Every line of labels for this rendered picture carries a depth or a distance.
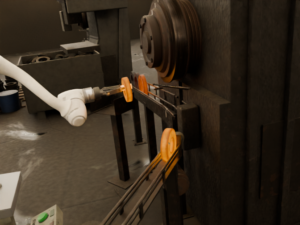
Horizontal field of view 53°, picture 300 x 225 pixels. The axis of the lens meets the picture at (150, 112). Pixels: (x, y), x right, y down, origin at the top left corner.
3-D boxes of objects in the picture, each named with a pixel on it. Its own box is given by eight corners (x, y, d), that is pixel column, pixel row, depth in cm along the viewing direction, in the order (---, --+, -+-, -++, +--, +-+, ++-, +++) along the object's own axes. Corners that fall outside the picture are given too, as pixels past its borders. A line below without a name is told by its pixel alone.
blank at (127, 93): (125, 75, 194) (119, 76, 193) (129, 77, 179) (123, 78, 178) (129, 99, 197) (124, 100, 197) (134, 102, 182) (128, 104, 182)
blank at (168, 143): (174, 164, 143) (168, 163, 144) (177, 131, 147) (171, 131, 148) (165, 160, 129) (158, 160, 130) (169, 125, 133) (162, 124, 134)
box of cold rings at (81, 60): (97, 92, 494) (89, 43, 466) (108, 106, 420) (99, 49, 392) (31, 104, 464) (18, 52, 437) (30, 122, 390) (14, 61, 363)
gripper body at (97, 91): (94, 97, 188) (108, 94, 190) (95, 102, 180) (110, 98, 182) (91, 86, 185) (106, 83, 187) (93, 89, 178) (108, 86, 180)
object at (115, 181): (120, 168, 261) (108, 88, 236) (143, 177, 244) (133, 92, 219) (102, 180, 246) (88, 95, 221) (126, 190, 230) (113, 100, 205)
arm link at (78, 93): (84, 98, 189) (87, 110, 179) (59, 104, 186) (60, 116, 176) (81, 84, 182) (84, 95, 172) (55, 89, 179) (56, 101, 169)
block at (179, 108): (196, 141, 171) (194, 101, 162) (202, 147, 163) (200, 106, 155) (178, 145, 168) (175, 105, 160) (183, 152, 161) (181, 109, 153)
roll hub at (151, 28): (150, 62, 184) (145, 14, 174) (164, 71, 158) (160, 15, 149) (141, 64, 183) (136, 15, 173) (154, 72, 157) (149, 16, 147)
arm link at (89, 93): (86, 105, 179) (96, 103, 180) (83, 90, 176) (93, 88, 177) (85, 101, 188) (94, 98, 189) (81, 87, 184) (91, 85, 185)
